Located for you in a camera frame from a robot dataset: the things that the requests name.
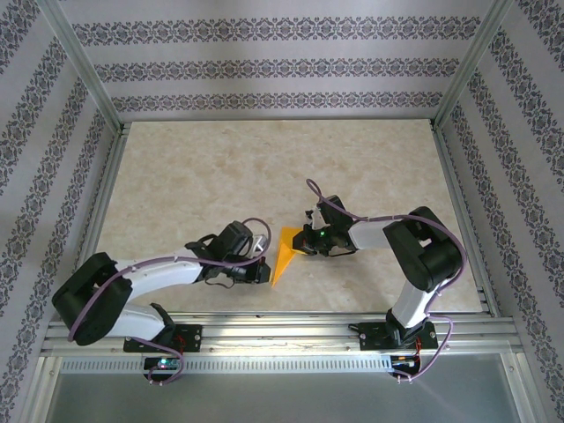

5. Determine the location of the orange paper sheet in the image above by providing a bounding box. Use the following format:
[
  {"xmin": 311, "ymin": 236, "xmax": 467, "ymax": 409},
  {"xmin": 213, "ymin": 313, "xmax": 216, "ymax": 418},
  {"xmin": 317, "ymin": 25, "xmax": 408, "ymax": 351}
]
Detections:
[{"xmin": 269, "ymin": 225, "xmax": 309, "ymax": 288}]

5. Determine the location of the controller board with green light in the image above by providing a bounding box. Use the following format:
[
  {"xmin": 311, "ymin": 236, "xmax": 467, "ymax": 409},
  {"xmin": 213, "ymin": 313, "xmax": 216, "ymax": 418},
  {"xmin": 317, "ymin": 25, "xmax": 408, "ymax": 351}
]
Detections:
[{"xmin": 144, "ymin": 357, "xmax": 182, "ymax": 370}]

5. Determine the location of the grey metal bottom panel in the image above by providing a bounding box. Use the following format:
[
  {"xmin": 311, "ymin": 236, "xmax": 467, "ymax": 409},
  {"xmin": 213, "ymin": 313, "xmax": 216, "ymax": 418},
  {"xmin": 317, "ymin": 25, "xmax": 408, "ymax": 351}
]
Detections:
[{"xmin": 33, "ymin": 368, "xmax": 532, "ymax": 423}]

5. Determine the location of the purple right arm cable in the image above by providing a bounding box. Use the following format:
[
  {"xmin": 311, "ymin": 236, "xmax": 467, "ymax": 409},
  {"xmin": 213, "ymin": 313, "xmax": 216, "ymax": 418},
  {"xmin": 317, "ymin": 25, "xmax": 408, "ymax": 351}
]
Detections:
[{"xmin": 305, "ymin": 178, "xmax": 468, "ymax": 384}]

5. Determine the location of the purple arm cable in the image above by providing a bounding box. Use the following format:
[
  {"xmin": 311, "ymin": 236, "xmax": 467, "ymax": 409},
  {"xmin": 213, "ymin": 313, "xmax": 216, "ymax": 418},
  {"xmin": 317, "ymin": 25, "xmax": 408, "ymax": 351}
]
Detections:
[
  {"xmin": 66, "ymin": 218, "xmax": 271, "ymax": 389},
  {"xmin": 305, "ymin": 178, "xmax": 468, "ymax": 384}
]

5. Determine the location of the aluminium mounting rail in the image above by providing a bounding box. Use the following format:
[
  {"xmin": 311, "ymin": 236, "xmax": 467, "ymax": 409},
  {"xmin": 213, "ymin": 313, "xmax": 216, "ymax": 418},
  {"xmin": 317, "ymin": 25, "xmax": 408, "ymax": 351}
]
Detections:
[{"xmin": 41, "ymin": 312, "xmax": 516, "ymax": 353}]

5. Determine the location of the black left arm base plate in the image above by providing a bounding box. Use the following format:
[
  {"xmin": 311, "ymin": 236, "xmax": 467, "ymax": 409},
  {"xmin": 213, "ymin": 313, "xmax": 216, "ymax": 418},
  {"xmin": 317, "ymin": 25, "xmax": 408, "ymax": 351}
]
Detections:
[{"xmin": 124, "ymin": 323, "xmax": 204, "ymax": 353}]

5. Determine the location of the slotted grey cable duct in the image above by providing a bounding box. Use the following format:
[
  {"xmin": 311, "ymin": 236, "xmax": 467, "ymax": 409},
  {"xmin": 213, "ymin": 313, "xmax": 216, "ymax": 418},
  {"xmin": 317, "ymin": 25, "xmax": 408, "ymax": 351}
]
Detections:
[{"xmin": 59, "ymin": 355, "xmax": 396, "ymax": 374}]

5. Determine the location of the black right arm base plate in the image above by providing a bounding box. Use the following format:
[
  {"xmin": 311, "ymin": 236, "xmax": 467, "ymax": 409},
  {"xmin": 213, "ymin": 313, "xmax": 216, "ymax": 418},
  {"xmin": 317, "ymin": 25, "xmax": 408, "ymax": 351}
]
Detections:
[{"xmin": 359, "ymin": 321, "xmax": 440, "ymax": 353}]

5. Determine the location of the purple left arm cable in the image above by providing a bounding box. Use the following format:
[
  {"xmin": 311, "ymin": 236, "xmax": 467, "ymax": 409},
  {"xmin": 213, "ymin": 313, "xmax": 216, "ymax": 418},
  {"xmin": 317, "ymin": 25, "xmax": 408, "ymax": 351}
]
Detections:
[{"xmin": 66, "ymin": 218, "xmax": 271, "ymax": 389}]

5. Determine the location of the aluminium side rail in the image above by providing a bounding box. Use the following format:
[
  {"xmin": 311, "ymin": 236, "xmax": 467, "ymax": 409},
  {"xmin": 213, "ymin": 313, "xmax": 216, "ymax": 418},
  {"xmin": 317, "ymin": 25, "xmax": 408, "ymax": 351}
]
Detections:
[
  {"xmin": 63, "ymin": 122, "xmax": 132, "ymax": 321},
  {"xmin": 430, "ymin": 122, "xmax": 501, "ymax": 316}
]

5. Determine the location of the aluminium frame post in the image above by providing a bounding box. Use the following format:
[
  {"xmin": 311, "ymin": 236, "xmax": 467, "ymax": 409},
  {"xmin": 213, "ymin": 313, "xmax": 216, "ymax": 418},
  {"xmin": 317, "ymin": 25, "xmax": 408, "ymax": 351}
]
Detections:
[
  {"xmin": 39, "ymin": 0, "xmax": 124, "ymax": 133},
  {"xmin": 431, "ymin": 0, "xmax": 516, "ymax": 131}
]

